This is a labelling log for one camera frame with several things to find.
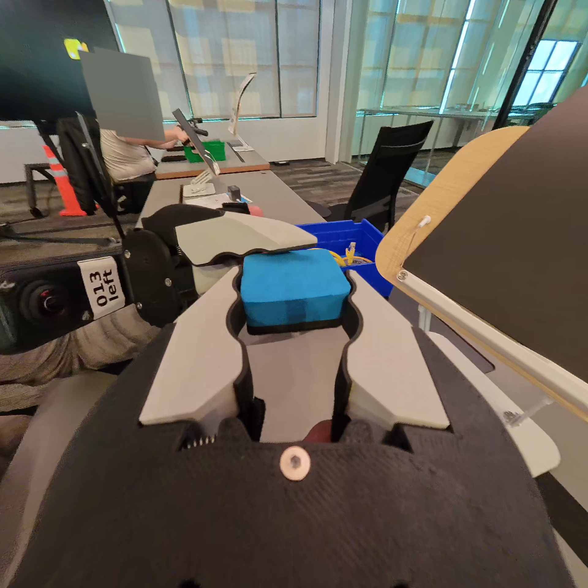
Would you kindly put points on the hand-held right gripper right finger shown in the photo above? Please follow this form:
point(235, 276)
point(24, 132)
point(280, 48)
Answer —
point(395, 372)

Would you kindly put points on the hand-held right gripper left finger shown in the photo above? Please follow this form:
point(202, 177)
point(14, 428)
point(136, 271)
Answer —
point(188, 367)

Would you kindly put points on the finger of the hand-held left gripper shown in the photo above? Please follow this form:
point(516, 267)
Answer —
point(213, 278)
point(243, 234)

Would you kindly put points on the blue whiteboard eraser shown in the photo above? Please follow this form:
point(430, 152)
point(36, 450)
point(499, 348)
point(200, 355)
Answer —
point(294, 285)

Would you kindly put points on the blue plastic bin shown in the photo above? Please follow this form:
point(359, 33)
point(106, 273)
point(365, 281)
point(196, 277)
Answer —
point(363, 239)

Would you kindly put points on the person's left forearm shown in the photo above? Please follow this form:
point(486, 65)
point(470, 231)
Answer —
point(64, 363)

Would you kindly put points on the yellow item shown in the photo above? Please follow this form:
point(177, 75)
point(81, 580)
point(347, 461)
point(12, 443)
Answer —
point(349, 257)

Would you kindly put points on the orange traffic cone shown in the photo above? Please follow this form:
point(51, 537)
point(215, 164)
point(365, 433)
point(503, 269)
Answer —
point(64, 188)

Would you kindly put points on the black office chair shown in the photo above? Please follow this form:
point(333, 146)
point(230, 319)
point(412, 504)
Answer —
point(87, 165)

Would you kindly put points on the black mesh chair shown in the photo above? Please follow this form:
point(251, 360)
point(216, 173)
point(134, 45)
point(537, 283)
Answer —
point(386, 170)

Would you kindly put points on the black backdrop board stand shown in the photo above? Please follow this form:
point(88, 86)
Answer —
point(514, 220)

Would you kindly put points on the black wall screen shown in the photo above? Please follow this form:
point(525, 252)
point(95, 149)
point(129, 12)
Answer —
point(41, 64)

